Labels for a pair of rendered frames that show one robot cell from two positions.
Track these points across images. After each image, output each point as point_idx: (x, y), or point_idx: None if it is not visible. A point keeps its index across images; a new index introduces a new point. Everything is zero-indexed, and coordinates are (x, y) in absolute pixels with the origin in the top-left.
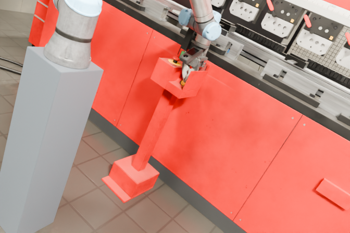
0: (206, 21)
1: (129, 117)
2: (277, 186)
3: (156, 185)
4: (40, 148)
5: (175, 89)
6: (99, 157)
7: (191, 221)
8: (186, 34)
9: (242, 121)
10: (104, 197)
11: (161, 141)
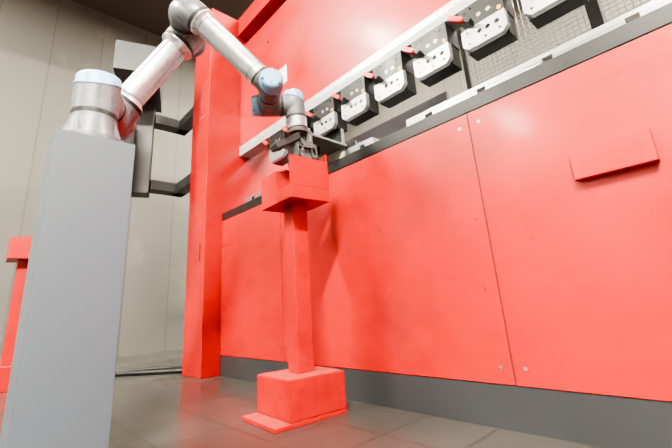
0: (257, 71)
1: None
2: (524, 238)
3: (356, 409)
4: (38, 246)
5: (284, 190)
6: (251, 404)
7: (433, 432)
8: None
9: (411, 196)
10: (236, 434)
11: (340, 328)
